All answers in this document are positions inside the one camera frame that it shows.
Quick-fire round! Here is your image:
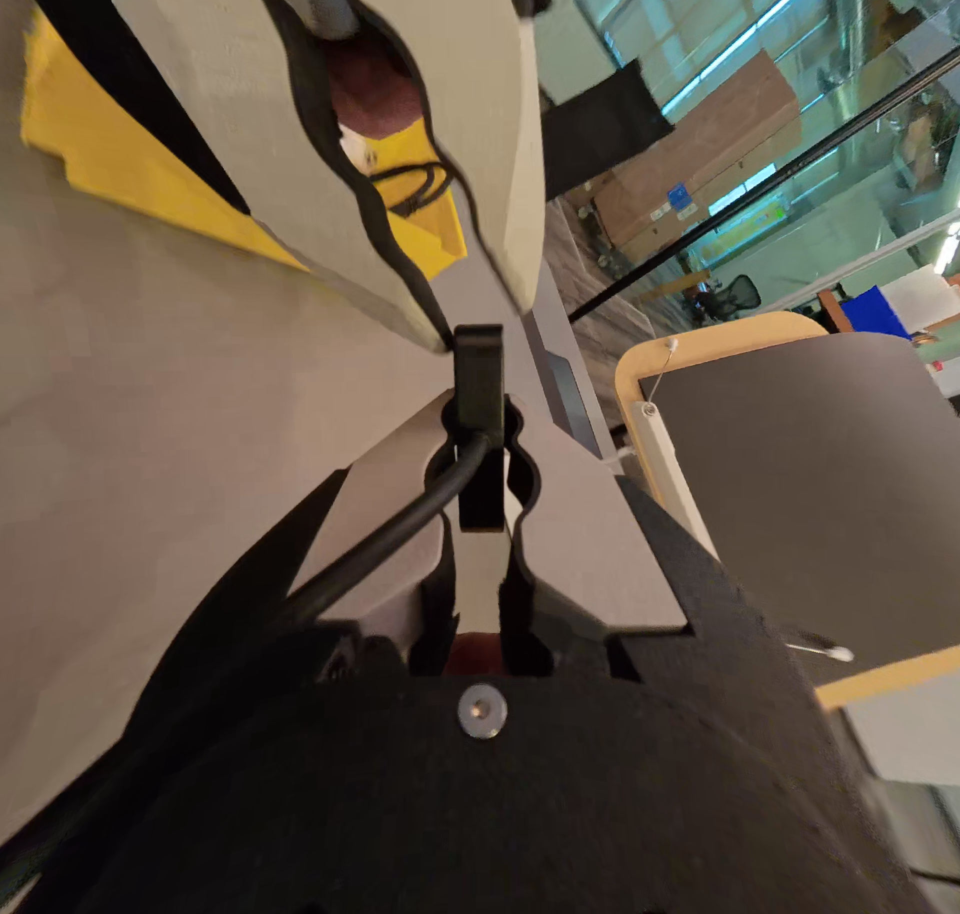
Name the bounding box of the person's left hand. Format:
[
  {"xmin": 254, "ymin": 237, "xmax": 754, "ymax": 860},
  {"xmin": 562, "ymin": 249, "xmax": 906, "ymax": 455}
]
[{"xmin": 327, "ymin": 29, "xmax": 429, "ymax": 138}]

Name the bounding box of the yellow plastic bin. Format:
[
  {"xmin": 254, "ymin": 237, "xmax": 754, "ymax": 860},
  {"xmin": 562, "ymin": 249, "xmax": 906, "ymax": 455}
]
[{"xmin": 20, "ymin": 7, "xmax": 469, "ymax": 282}]

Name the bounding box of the black boom pole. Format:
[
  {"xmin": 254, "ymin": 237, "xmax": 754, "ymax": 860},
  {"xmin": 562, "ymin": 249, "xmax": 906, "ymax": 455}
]
[{"xmin": 567, "ymin": 44, "xmax": 960, "ymax": 326}]

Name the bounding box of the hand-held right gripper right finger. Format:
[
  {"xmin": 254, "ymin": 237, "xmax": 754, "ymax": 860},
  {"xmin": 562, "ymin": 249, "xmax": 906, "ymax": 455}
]
[{"xmin": 503, "ymin": 397, "xmax": 691, "ymax": 668}]

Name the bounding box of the black office chair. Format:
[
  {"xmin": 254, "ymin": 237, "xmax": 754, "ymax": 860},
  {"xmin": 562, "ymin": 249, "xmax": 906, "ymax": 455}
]
[{"xmin": 540, "ymin": 59, "xmax": 676, "ymax": 203}]

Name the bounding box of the dark monitor with wooden back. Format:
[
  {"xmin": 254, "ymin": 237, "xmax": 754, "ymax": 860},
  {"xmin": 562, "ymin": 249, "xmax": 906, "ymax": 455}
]
[{"xmin": 612, "ymin": 311, "xmax": 960, "ymax": 713}]

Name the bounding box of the blue storage bin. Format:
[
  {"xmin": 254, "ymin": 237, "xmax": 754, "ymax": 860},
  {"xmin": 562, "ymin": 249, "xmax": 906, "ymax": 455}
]
[{"xmin": 840, "ymin": 287, "xmax": 919, "ymax": 338}]

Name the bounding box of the brown cardboard box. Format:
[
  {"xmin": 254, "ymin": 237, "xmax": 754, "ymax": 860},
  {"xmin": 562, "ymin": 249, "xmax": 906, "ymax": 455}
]
[{"xmin": 593, "ymin": 49, "xmax": 804, "ymax": 255}]

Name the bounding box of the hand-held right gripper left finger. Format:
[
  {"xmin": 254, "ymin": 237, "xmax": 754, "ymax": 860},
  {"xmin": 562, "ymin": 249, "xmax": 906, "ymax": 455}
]
[{"xmin": 290, "ymin": 389, "xmax": 466, "ymax": 663}]

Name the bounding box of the black hdmi switch box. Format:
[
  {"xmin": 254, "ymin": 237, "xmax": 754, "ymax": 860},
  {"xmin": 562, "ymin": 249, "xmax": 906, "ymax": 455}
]
[{"xmin": 0, "ymin": 325, "xmax": 511, "ymax": 893}]

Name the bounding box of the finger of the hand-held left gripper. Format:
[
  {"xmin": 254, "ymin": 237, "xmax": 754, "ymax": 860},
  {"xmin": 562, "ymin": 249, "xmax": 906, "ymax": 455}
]
[
  {"xmin": 113, "ymin": 0, "xmax": 451, "ymax": 353},
  {"xmin": 345, "ymin": 0, "xmax": 544, "ymax": 312}
]

